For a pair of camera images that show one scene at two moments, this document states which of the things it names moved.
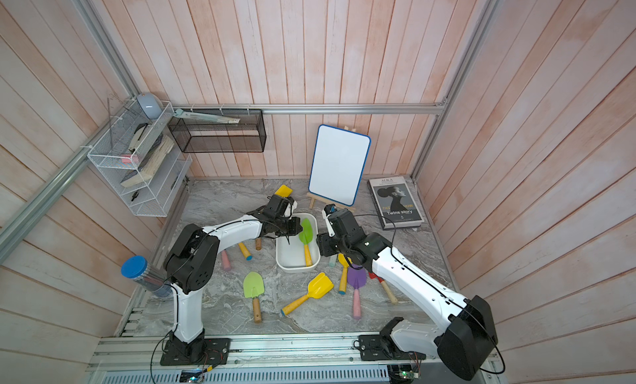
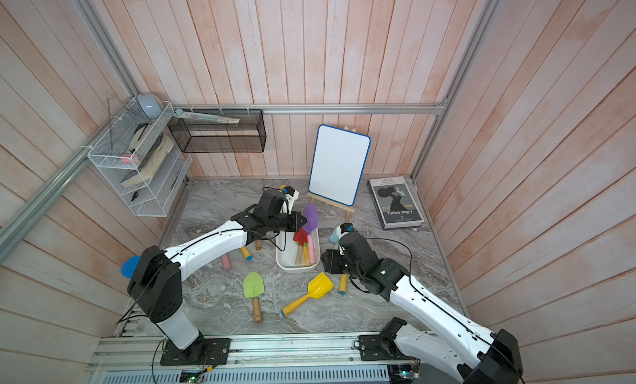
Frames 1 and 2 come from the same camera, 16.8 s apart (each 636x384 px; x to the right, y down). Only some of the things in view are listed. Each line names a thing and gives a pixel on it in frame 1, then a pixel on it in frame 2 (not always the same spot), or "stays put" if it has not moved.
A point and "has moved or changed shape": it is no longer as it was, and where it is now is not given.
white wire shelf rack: [139, 156] stays put
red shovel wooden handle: [386, 287] has moved or changed shape
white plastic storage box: [301, 254] stays put
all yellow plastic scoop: [317, 287] stays put
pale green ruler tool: [181, 114] stays put
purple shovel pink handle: [356, 278] -> [311, 214]
